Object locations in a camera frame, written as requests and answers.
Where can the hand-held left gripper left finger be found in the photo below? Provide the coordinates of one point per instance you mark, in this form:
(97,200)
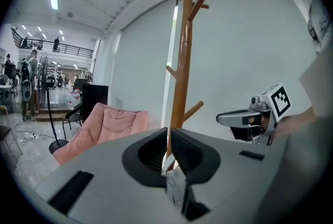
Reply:
(140,163)

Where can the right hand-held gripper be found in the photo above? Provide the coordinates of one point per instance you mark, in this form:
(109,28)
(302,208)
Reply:
(278,100)

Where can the person's white dotted shirt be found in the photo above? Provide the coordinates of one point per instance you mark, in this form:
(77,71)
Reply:
(321,82)

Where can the black chair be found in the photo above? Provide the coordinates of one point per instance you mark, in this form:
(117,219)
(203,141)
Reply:
(72,116)

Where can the black standing fan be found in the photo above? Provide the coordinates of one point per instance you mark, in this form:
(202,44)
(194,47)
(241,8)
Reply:
(58,145)

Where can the black cabinet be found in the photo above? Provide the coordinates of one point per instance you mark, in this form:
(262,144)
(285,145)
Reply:
(95,98)

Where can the person's right forearm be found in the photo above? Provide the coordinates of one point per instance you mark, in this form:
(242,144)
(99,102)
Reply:
(294,120)

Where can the pink padded chair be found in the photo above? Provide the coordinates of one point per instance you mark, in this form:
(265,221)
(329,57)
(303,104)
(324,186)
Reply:
(114,124)

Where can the wooden coat rack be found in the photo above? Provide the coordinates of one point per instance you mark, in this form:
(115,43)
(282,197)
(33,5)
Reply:
(182,74)

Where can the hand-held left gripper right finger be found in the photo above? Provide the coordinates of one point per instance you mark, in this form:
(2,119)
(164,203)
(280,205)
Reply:
(200,163)

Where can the black balcony railing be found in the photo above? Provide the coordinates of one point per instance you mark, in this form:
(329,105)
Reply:
(67,50)

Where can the white power strip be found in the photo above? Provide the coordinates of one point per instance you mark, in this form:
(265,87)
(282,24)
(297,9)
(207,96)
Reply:
(32,136)

